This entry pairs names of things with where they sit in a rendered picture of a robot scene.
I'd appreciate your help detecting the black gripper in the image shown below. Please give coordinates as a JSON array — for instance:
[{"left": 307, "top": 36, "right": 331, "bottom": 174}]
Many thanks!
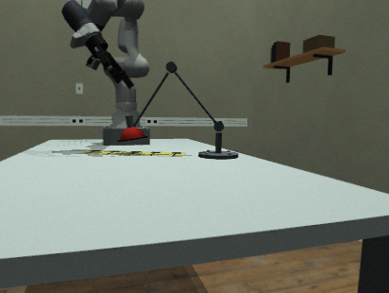
[{"left": 85, "top": 34, "right": 134, "bottom": 89}]

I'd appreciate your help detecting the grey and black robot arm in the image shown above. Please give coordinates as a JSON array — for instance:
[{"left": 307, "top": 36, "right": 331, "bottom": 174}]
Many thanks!
[{"left": 62, "top": 0, "right": 149, "bottom": 128}]

